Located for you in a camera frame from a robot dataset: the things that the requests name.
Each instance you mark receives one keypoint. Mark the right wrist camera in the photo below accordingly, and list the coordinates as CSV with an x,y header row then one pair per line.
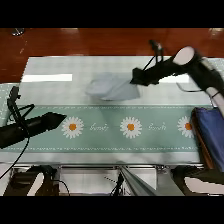
x,y
156,50

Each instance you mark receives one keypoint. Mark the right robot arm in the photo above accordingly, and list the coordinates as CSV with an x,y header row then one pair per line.
x,y
200,71

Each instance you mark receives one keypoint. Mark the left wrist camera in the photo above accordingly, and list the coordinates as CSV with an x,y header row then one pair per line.
x,y
13,96

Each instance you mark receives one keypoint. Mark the dark blue garment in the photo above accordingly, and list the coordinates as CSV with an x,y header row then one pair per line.
x,y
213,136

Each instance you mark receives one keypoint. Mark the grey-blue shirt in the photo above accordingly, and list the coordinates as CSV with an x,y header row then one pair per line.
x,y
111,87

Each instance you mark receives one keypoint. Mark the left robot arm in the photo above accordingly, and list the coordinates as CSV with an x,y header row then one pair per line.
x,y
20,131

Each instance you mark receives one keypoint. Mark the silver frame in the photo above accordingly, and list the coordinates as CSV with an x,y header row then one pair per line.
x,y
140,186

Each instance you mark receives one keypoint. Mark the brown garment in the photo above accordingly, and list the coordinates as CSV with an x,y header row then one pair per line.
x,y
200,143

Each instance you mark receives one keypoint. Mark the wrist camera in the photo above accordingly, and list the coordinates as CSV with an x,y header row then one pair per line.
x,y
156,50
13,96

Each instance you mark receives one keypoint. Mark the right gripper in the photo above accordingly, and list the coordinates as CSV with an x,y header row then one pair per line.
x,y
145,76

